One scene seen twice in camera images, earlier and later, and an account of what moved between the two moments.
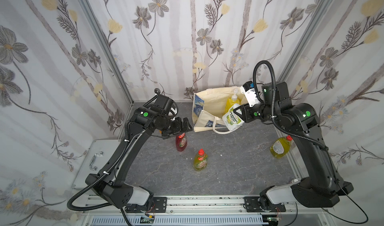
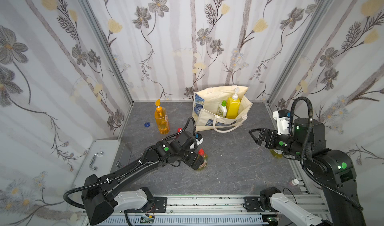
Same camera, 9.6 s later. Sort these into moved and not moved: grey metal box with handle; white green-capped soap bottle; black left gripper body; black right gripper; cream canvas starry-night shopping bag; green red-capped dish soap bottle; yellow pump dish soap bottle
Moved: black left gripper body; black right gripper; white green-capped soap bottle
Not moved: green red-capped dish soap bottle; grey metal box with handle; yellow pump dish soap bottle; cream canvas starry-night shopping bag
